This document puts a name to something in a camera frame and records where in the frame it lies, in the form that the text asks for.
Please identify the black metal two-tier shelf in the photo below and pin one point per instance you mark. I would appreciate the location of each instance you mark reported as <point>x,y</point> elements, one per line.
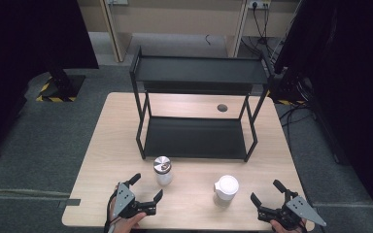
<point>194,137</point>

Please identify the black striped stand base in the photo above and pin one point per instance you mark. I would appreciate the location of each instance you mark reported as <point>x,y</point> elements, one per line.
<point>61,89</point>

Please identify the white cup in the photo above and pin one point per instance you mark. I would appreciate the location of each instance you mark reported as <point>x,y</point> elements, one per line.
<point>226,187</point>

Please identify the black curtain with stand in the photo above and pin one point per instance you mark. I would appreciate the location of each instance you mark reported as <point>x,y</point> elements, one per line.
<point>353,81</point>

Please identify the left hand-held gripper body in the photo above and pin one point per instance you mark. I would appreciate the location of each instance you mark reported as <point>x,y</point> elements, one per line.
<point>124,199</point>

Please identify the white wall power socket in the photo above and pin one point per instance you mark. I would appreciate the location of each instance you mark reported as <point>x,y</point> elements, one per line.
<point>259,4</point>

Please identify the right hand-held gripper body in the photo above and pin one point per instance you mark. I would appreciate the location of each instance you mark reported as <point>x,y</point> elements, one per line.
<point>301,205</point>

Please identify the person's right hand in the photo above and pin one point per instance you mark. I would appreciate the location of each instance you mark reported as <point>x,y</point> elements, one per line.
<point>280,228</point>

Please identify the glass jar with metal lid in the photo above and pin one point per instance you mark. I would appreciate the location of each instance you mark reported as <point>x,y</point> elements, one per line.
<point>162,168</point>

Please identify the large black curtain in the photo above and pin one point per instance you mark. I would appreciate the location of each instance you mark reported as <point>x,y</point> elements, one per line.
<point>19,48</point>

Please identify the grey floor tape piece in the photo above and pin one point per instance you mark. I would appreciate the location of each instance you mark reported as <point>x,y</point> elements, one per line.
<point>69,203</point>

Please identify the person's left hand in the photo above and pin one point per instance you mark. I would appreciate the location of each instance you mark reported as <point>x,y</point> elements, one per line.
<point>126,225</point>

